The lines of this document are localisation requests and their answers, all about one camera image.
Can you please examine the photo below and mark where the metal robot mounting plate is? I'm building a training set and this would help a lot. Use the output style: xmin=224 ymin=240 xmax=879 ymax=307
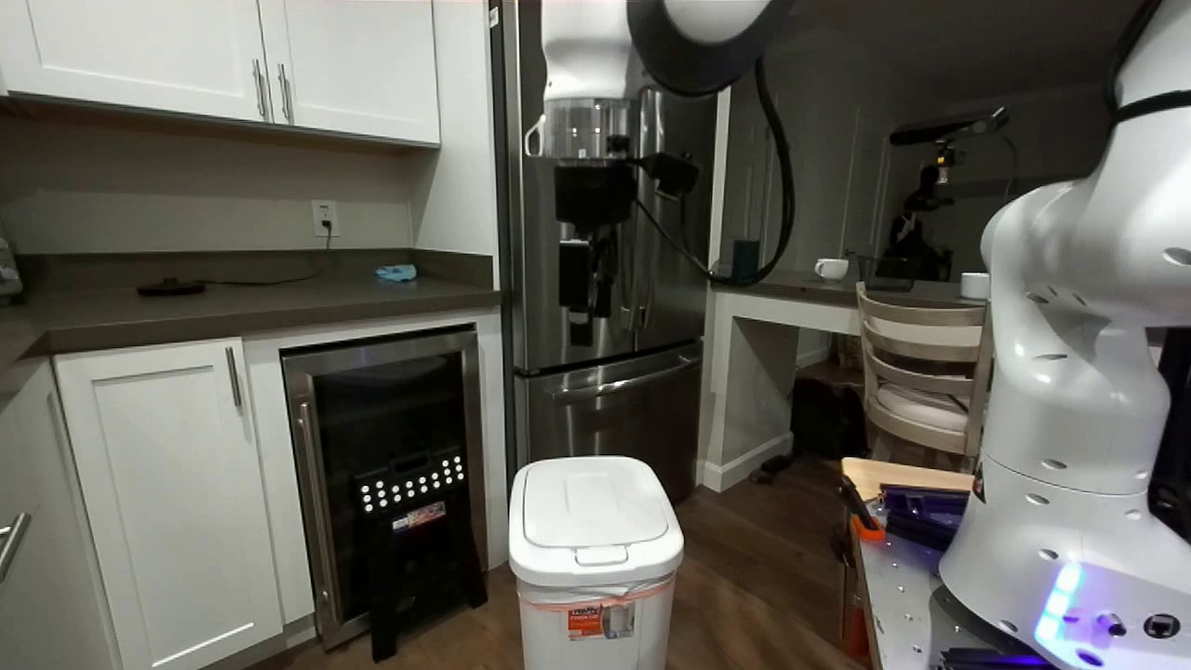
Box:
xmin=847 ymin=514 xmax=1057 ymax=670

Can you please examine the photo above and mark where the white lower cabinet door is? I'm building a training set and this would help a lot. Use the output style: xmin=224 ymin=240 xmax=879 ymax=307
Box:
xmin=48 ymin=333 xmax=288 ymax=670

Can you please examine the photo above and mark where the white cabinet with bar handle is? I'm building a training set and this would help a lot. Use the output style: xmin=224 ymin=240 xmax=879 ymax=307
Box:
xmin=0 ymin=356 xmax=124 ymax=670

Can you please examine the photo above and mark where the white plastic bin body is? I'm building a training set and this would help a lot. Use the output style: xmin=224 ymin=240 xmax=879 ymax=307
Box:
xmin=511 ymin=553 xmax=686 ymax=670

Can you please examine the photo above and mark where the stainless steel refrigerator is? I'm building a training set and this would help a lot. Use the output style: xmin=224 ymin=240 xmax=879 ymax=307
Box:
xmin=491 ymin=0 xmax=721 ymax=507

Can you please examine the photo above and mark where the white cabinet door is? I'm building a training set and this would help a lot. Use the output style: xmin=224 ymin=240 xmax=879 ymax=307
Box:
xmin=48 ymin=333 xmax=288 ymax=670
xmin=257 ymin=0 xmax=445 ymax=148
xmin=0 ymin=0 xmax=275 ymax=127

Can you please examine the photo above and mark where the white wall outlet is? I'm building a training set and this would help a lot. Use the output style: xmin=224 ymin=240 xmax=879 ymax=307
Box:
xmin=310 ymin=197 xmax=343 ymax=244

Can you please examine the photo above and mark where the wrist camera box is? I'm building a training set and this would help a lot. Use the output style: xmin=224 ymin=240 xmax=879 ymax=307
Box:
xmin=635 ymin=148 xmax=698 ymax=197

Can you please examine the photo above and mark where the white upper cabinet door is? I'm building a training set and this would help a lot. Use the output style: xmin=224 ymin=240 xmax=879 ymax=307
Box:
xmin=257 ymin=0 xmax=445 ymax=148
xmin=0 ymin=0 xmax=275 ymax=127

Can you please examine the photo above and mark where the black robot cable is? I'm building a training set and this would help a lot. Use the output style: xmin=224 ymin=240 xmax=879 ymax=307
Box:
xmin=621 ymin=59 xmax=801 ymax=291

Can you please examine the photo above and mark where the white desk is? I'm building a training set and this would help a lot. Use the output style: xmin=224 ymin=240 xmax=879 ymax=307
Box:
xmin=696 ymin=270 xmax=990 ymax=493

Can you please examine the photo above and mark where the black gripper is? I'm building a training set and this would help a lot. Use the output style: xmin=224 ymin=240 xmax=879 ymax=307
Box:
xmin=551 ymin=160 xmax=639 ymax=316

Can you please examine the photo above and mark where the black heater with white buttons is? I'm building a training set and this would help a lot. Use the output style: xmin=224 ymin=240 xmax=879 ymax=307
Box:
xmin=350 ymin=349 xmax=491 ymax=661

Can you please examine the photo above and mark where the wooden board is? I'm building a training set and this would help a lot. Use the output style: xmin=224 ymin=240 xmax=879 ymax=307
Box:
xmin=838 ymin=452 xmax=977 ymax=501

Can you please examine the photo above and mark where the dark stand with boom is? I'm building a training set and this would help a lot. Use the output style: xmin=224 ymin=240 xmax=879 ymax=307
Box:
xmin=876 ymin=105 xmax=1016 ymax=282

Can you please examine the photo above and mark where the white bin lid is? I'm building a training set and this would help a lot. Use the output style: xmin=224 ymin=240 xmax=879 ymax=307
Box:
xmin=507 ymin=452 xmax=690 ymax=575

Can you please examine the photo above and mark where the small blue countertop item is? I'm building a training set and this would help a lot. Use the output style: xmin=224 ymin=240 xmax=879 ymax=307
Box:
xmin=369 ymin=258 xmax=419 ymax=291

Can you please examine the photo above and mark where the wooden slat-back chair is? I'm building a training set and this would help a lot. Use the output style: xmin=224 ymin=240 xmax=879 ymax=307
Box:
xmin=853 ymin=279 xmax=998 ymax=464

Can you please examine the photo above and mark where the dark blue box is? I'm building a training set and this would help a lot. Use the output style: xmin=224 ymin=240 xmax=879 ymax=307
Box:
xmin=876 ymin=482 xmax=975 ymax=550

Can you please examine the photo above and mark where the flat black countertop object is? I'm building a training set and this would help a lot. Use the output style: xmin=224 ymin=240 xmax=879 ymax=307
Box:
xmin=132 ymin=274 xmax=207 ymax=301

